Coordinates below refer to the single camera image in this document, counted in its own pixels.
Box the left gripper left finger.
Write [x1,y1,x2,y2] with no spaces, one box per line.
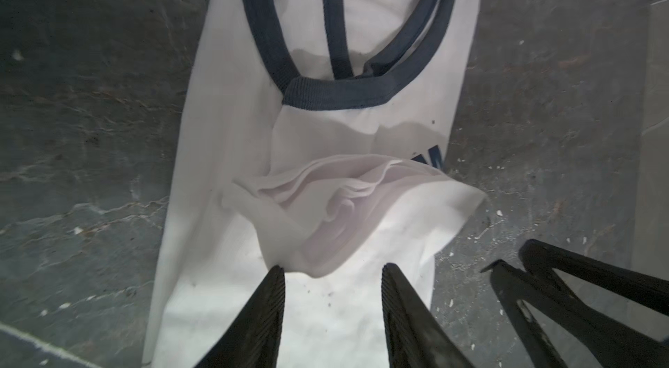
[196,266,286,368]

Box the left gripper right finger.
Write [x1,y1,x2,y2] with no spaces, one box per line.
[381,263,473,368]

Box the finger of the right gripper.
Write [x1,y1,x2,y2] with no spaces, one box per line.
[488,260,668,367]
[518,239,668,316]

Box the white tank top navy trim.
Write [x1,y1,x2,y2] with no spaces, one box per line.
[142,0,484,367]

